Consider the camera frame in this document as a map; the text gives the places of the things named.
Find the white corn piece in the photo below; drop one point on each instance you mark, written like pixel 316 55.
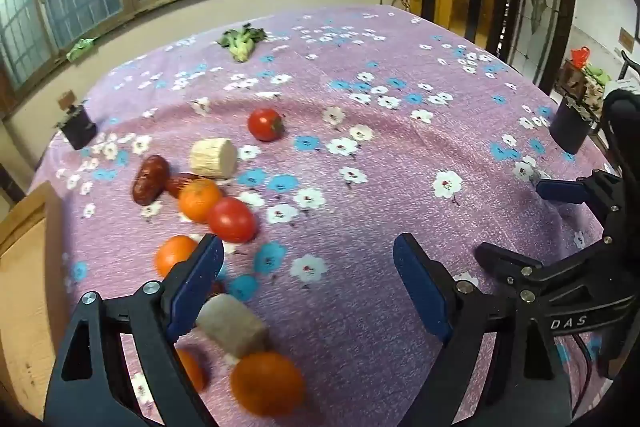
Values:
pixel 214 158
pixel 232 326

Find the cluttered side table right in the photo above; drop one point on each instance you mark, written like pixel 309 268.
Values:
pixel 584 86

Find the small red tomato far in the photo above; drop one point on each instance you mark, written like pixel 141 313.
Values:
pixel 266 125

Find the dark cylinder clamp right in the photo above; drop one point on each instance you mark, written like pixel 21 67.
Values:
pixel 570 126

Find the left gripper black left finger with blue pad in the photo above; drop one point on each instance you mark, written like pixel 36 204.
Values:
pixel 90 383

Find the green leafy vegetable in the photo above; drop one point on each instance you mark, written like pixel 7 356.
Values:
pixel 241 42

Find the large red date far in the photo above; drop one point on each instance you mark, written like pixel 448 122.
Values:
pixel 150 180

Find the green cloth on windowsill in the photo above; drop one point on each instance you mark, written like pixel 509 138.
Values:
pixel 80 49

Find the orange mandarin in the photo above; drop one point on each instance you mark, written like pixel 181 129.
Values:
pixel 193 368
pixel 177 249
pixel 197 199
pixel 267 384

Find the red tomato near oranges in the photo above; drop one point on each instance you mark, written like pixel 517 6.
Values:
pixel 232 221

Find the purple floral tablecloth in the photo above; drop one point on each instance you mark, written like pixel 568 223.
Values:
pixel 392 125

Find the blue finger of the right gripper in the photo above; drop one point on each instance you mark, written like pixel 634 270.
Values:
pixel 601 192

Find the shallow cardboard box tray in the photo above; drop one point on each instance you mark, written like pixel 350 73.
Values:
pixel 34 303

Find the black clamp with wooden knob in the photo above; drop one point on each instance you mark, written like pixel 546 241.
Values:
pixel 76 125

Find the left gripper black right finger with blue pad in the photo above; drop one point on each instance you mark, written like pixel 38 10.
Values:
pixel 497 365

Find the small red date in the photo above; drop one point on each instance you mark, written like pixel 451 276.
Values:
pixel 176 182

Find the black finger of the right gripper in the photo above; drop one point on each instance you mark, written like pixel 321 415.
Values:
pixel 500 263

